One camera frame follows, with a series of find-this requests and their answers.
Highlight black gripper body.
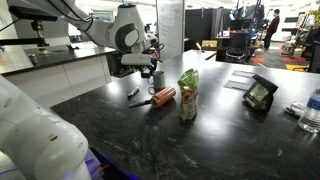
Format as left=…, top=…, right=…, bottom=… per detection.
left=139, top=61, right=159, bottom=75

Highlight grey ceramic mug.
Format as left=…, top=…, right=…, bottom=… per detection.
left=147, top=70, right=167, bottom=91

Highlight black marker pen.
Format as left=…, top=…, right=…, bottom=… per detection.
left=126, top=86, right=141, bottom=100

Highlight orange drink can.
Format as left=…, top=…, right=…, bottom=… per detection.
left=149, top=85, right=178, bottom=109

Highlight black equipment under counter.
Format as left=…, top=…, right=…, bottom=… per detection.
left=106, top=51, right=135, bottom=78

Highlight thin black pen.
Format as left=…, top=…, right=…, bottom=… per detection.
left=128, top=98, right=153, bottom=109

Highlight tall whiteboard panel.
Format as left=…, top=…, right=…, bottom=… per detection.
left=155, top=0, right=186, bottom=63

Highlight green snack bag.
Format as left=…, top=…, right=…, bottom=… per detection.
left=177, top=68, right=200, bottom=122

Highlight cardboard box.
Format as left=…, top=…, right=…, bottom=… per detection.
left=201, top=39, right=218, bottom=52

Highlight black partition curtain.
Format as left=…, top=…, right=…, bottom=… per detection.
left=184, top=7, right=232, bottom=51

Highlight white cabinet black countertop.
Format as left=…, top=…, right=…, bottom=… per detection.
left=0, top=41, right=117, bottom=109

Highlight black office chair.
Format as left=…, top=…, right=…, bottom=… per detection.
left=225, top=31, right=253, bottom=64

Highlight seated person dark clothes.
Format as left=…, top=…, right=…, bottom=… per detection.
left=236, top=19, right=256, bottom=44

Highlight small can on counter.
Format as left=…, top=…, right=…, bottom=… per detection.
left=28, top=53, right=40, bottom=67

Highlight black angled display stand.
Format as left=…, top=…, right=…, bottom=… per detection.
left=242, top=73, right=279, bottom=113

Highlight black horizontal rod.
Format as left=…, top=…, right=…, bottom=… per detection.
left=0, top=37, right=50, bottom=47

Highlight standing person maroon top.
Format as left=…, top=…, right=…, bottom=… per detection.
left=263, top=8, right=281, bottom=51

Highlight crumpled clear plastic wrapper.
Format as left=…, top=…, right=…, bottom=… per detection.
left=284, top=100, right=306, bottom=118

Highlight cluttered storage shelf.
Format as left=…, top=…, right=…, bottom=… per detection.
left=281, top=10, right=320, bottom=59

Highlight clear plastic water bottle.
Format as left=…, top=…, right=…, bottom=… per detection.
left=297, top=87, right=320, bottom=134

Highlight black stereo camera bar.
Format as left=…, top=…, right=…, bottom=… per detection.
left=8, top=5, right=59, bottom=22

